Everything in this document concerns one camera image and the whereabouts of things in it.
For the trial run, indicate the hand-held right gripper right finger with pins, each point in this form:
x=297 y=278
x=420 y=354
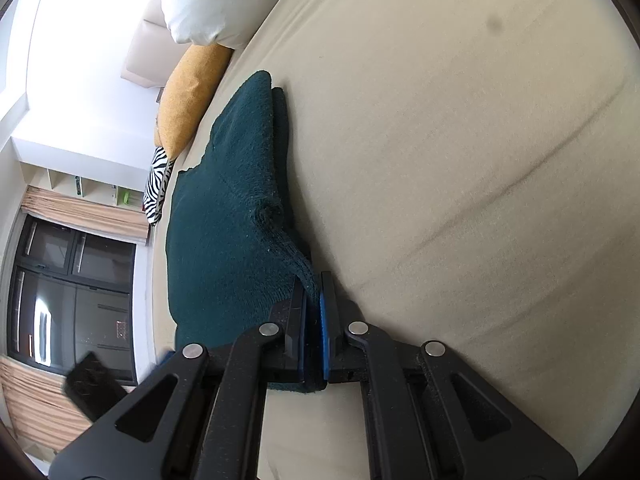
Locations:
x=325 y=340

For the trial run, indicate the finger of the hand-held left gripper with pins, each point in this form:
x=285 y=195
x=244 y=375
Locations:
x=92 y=385

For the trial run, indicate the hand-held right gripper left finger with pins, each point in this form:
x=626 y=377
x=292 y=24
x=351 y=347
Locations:
x=300 y=335

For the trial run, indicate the dark green knit sweater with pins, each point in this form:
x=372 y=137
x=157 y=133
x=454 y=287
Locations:
x=225 y=235

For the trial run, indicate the beige curtain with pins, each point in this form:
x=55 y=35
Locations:
x=85 y=210
x=40 y=410

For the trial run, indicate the dark framed window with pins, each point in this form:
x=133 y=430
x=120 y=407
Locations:
x=70 y=295

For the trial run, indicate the green lidded container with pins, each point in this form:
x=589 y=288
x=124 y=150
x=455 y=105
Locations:
x=127 y=197

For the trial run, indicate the zebra striped pillow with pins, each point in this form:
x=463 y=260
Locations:
x=157 y=190

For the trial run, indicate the bed with beige sheet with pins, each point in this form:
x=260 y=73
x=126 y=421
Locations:
x=450 y=160

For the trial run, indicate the yellow pillow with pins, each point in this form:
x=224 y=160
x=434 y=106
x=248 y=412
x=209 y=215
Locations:
x=187 y=95

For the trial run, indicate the beige padded headboard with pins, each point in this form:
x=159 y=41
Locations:
x=142 y=55

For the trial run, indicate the white wall shelf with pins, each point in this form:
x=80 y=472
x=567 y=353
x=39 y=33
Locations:
x=85 y=185

